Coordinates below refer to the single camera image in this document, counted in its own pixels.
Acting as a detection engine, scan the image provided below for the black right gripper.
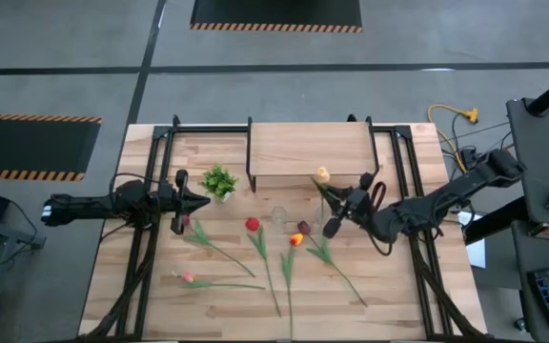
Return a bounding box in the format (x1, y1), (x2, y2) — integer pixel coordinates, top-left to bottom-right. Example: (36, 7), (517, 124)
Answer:
(322, 172), (376, 238)

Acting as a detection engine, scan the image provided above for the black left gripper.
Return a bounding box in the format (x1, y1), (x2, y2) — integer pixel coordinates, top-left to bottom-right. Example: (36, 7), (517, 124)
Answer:
(157, 169), (212, 235)

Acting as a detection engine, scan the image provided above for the peach artificial tulip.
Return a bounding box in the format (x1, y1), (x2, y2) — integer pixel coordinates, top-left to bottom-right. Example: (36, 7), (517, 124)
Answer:
(310, 166), (333, 215)

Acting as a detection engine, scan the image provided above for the dark pink artificial tulip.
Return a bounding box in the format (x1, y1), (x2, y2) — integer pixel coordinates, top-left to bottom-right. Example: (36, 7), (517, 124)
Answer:
(181, 213), (257, 279)

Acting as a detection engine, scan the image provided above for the maroon artificial tulip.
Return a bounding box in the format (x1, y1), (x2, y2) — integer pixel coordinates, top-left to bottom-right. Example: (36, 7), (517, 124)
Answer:
(296, 220), (369, 309)

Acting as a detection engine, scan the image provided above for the orange yellow artificial tulip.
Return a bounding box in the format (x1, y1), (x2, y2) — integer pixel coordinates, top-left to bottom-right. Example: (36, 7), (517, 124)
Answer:
(279, 232), (305, 340)

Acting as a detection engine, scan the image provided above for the red artificial tulip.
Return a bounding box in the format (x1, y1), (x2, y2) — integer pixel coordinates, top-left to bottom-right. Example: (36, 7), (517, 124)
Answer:
(244, 216), (283, 318)

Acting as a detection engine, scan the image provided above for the clear glass vase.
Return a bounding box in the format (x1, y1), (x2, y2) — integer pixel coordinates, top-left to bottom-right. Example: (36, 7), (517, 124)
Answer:
(270, 205), (289, 234)

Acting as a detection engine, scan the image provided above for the light pink artificial tulip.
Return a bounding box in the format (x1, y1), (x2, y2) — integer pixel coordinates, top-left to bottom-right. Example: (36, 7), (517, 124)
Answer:
(172, 270), (267, 291)

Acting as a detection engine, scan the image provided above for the wooden shelf with black legs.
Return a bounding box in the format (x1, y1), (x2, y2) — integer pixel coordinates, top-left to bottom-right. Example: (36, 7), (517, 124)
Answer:
(245, 116), (381, 193)

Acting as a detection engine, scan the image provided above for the small green potted plant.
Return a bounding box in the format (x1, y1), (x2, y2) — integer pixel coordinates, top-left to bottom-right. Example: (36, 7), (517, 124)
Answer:
(199, 163), (240, 205)

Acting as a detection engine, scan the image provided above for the black hazard-striped floor mat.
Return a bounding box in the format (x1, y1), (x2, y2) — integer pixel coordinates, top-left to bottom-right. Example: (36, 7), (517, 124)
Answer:
(0, 112), (103, 183)
(189, 0), (364, 33)

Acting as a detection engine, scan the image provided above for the black desk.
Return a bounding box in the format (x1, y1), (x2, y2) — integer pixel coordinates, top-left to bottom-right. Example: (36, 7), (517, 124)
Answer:
(506, 97), (549, 343)

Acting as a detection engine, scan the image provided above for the yellow extension cable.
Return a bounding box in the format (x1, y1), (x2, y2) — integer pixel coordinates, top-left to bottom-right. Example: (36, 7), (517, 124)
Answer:
(426, 103), (480, 173)

